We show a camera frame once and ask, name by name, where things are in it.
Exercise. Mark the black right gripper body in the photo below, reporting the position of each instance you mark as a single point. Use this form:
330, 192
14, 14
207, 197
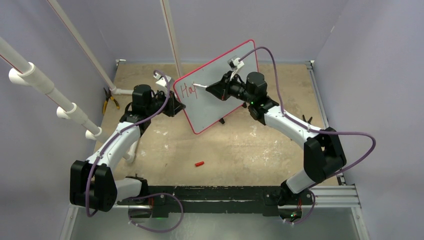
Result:
233, 88

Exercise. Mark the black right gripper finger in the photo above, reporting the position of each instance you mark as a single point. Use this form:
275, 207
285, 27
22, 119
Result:
217, 88
219, 94

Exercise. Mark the red whiteboard marker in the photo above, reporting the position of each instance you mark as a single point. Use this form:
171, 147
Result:
200, 85

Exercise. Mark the red framed whiteboard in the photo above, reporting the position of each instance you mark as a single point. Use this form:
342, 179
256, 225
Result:
202, 109

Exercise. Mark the red marker cap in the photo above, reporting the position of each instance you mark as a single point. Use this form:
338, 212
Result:
198, 164

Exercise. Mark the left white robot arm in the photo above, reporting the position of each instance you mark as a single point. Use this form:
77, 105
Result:
92, 183

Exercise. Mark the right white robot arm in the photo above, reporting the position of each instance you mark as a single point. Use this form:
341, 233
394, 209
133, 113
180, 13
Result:
323, 153

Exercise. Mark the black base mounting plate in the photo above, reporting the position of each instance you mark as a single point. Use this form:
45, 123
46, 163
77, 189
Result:
215, 200

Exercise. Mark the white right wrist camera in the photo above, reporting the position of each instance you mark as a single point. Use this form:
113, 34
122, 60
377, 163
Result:
236, 64

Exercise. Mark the yellow handled pliers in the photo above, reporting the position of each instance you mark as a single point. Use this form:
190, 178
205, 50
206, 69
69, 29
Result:
109, 97

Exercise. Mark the white pvc pipe frame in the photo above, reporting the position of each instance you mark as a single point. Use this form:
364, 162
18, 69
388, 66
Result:
49, 89

